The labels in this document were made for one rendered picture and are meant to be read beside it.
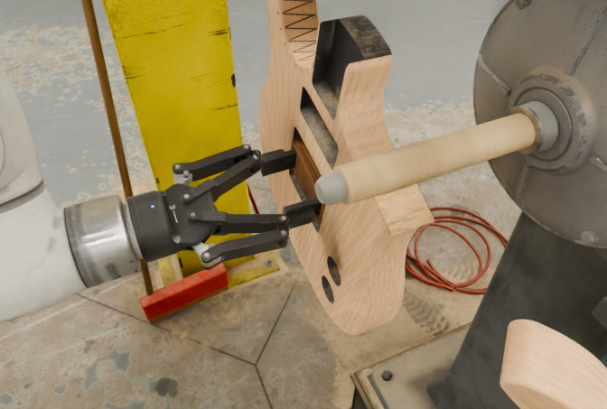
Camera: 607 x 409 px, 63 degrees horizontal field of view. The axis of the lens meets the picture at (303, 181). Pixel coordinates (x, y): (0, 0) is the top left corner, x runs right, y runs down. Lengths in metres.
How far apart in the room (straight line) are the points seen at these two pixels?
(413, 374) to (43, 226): 1.05
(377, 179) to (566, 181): 0.20
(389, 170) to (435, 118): 2.26
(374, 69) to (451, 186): 1.85
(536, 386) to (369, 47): 0.28
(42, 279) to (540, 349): 0.43
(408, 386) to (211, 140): 0.84
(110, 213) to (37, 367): 1.38
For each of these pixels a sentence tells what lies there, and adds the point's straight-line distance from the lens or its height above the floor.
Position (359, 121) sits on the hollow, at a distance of 0.47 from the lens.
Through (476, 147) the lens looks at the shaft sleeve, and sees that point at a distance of 0.43.
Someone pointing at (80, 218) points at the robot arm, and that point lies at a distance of 0.55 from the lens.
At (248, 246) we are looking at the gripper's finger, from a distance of 0.54.
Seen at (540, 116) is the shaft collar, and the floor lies 1.27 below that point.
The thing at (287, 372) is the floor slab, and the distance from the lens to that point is 1.68.
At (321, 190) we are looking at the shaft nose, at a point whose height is 1.26.
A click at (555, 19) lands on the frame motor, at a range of 0.49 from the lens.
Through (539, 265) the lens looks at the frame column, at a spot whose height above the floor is 0.91.
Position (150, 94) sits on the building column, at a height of 0.82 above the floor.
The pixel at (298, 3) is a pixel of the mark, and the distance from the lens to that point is 0.57.
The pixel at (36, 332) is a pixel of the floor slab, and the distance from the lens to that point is 1.96.
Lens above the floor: 1.52
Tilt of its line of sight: 44 degrees down
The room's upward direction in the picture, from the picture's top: straight up
